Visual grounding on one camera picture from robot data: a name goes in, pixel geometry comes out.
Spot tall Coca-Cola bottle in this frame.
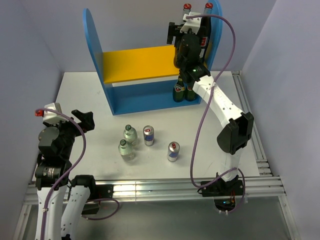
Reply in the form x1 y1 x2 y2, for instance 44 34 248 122
199 2 214 63

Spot clear water bottle front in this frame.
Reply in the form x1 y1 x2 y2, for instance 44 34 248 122
118 139 135 161

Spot Red Bull can right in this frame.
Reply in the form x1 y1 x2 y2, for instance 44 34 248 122
167 141 180 162

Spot green Perrier bottle left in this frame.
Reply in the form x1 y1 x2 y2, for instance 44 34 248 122
172 76 185 103

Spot green perrier bottle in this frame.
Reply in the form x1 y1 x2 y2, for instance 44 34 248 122
185 86 197 102
172 76 185 103

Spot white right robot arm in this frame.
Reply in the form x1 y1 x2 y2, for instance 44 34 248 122
167 12 254 195

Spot Red Bull can behind cola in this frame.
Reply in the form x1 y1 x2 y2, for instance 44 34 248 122
143 125 155 146

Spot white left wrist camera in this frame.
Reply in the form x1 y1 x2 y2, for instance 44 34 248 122
35 102 66 125

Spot blue and yellow shelf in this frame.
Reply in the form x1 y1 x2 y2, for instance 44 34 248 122
82 0 224 116

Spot green Perrier bottle right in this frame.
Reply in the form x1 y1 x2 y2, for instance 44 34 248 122
185 86 197 102

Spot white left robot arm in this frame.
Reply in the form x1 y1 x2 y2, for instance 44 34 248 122
35 108 98 240

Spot clear water bottle rear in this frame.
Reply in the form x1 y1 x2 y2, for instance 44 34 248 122
123 124 138 146

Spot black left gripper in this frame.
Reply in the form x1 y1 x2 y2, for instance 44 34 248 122
43 109 94 158

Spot aluminium frame rail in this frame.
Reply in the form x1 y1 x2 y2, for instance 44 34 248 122
12 70 301 240

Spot clear water bottle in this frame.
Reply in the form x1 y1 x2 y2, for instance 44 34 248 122
118 139 135 161
123 124 138 146

